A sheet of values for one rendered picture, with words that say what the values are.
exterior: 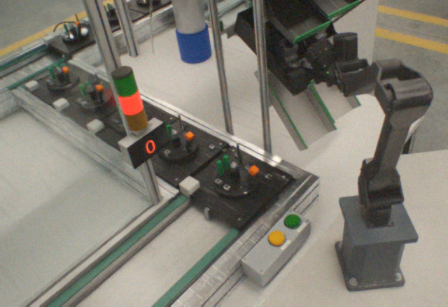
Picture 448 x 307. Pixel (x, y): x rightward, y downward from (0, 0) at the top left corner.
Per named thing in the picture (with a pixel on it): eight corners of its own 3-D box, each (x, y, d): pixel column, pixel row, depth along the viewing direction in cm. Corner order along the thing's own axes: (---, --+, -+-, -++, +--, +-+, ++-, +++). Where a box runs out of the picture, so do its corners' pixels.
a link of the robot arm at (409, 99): (437, 92, 72) (421, 68, 76) (395, 99, 72) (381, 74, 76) (396, 194, 97) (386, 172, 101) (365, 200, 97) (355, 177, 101)
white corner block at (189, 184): (201, 190, 130) (199, 181, 127) (190, 199, 127) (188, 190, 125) (190, 184, 132) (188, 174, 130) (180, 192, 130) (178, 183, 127)
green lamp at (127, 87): (143, 89, 100) (137, 71, 97) (125, 100, 97) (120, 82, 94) (129, 83, 103) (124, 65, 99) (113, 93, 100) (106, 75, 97)
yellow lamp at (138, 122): (152, 123, 106) (148, 107, 103) (136, 133, 104) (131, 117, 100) (139, 116, 109) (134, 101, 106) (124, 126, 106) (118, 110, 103)
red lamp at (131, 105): (147, 107, 103) (143, 89, 100) (131, 117, 100) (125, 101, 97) (134, 100, 106) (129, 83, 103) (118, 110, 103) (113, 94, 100)
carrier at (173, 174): (229, 147, 143) (225, 117, 135) (177, 191, 131) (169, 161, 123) (180, 122, 157) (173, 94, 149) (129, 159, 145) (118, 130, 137)
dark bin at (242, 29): (325, 77, 126) (335, 61, 119) (293, 96, 120) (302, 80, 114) (265, 15, 135) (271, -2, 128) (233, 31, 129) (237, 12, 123)
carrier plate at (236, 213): (293, 180, 128) (292, 175, 127) (241, 232, 116) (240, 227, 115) (233, 149, 142) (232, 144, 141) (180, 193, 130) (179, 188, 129)
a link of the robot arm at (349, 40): (374, 89, 100) (374, 39, 95) (340, 95, 100) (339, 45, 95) (357, 77, 110) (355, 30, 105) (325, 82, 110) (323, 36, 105)
